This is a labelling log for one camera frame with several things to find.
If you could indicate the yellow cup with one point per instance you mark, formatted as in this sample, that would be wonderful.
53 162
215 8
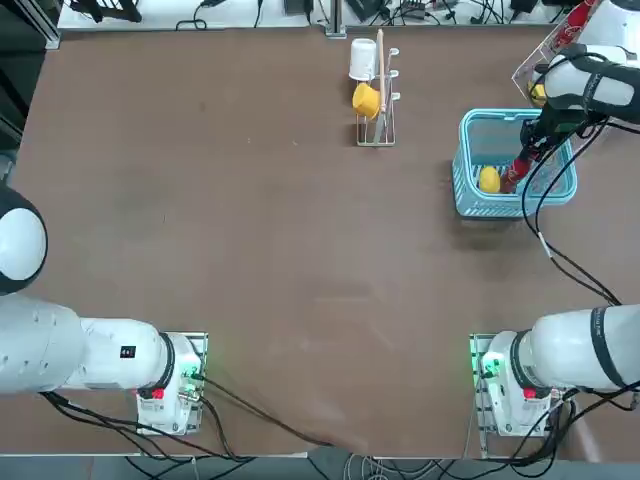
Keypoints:
366 100

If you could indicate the black stand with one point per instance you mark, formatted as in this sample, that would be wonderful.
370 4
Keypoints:
105 9

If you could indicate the white cup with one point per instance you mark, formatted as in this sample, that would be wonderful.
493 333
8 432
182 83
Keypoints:
362 57

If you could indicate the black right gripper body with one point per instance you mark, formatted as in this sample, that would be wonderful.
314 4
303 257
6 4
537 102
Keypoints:
562 122

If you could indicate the aluminium edge rail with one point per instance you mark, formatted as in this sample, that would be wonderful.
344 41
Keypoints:
335 20

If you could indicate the large black power brick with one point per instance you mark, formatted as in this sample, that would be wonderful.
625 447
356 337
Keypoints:
367 9

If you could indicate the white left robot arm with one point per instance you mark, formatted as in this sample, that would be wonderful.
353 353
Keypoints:
100 355

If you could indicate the clear acrylic rack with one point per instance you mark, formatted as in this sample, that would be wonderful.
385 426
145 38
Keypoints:
525 70

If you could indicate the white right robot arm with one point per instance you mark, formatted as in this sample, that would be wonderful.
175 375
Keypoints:
570 345

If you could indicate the light blue plastic basket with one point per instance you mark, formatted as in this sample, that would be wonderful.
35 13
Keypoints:
492 210

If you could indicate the red cola bottle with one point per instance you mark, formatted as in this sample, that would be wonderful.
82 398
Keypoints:
515 175
575 22

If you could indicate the yellow starfruit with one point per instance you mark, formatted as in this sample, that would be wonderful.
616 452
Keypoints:
537 94

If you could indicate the yellow lemon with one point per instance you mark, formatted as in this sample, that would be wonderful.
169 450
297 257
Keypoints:
490 180

